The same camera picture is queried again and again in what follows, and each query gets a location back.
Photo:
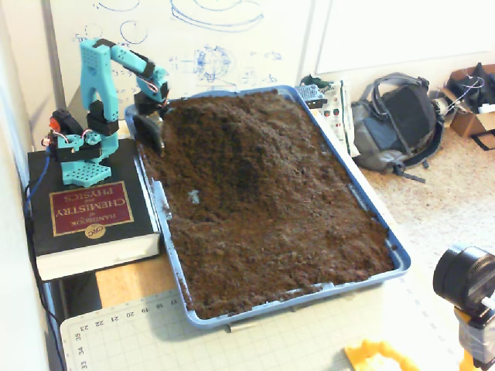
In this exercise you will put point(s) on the foil wrapped gripper finger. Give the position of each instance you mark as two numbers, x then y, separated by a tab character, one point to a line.
152	133

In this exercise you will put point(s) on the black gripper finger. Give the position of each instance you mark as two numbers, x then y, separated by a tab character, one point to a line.
164	110

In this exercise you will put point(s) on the brown soil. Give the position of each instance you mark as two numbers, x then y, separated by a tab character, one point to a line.
270	212

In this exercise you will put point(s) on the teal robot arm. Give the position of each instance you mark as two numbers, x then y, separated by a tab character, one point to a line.
96	85

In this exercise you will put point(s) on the black chemistry physics handbook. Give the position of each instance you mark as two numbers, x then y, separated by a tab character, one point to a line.
93	208

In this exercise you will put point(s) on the whiteboard with blue drawings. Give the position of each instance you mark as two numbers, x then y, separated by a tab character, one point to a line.
232	38

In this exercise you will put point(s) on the dark green cloth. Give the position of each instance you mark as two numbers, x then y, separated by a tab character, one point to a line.
311	80

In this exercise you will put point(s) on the white electronics board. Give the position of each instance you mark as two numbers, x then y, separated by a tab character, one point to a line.
340	116

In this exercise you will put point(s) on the small metal bar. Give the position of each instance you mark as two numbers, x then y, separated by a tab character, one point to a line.
241	327

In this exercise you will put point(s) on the pale green cutting mat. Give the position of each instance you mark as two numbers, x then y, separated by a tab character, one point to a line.
232	348

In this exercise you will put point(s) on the grey backpack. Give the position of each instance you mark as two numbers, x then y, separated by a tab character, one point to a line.
402	112

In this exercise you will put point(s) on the blank whiteboard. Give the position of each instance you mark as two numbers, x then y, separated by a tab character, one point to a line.
406	31

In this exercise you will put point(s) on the blue plastic tray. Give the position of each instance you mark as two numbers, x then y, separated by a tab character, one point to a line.
402	266

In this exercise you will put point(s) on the yellow plastic object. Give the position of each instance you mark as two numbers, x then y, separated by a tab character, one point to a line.
363	353

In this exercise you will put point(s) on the brown cardboard box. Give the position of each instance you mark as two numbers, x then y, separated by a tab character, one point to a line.
470	121

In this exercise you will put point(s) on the black fabric bundle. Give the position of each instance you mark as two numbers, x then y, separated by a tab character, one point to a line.
473	87

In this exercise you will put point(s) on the black round camera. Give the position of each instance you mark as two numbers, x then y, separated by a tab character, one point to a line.
464	274

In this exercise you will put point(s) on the yellow taped camera stand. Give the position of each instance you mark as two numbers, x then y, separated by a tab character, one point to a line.
475	340

